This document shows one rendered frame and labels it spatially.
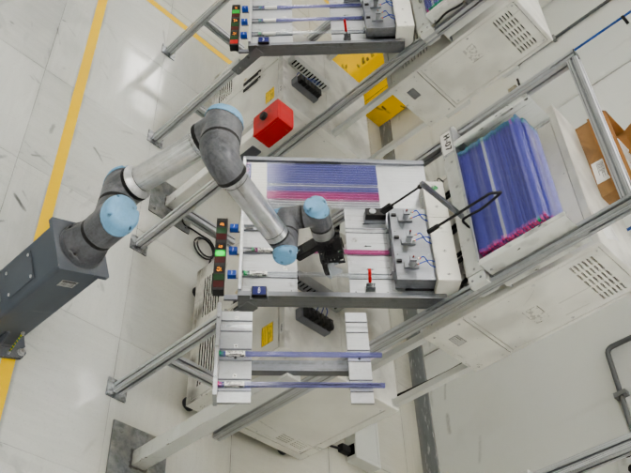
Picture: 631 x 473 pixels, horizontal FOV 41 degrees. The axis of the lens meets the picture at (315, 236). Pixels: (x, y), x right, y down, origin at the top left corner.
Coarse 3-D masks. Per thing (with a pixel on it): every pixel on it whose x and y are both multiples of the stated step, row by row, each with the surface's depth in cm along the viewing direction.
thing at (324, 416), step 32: (224, 288) 354; (256, 320) 325; (288, 320) 314; (384, 320) 367; (192, 352) 348; (384, 352) 354; (192, 384) 335; (288, 416) 340; (320, 416) 340; (352, 416) 341; (384, 416) 342; (288, 448) 359; (320, 448) 359
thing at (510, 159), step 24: (480, 144) 303; (504, 144) 294; (528, 144) 289; (480, 168) 297; (504, 168) 288; (528, 168) 279; (480, 192) 290; (504, 192) 282; (528, 192) 274; (552, 192) 278; (480, 216) 284; (504, 216) 276; (528, 216) 269; (552, 216) 265; (480, 240) 279; (504, 240) 273
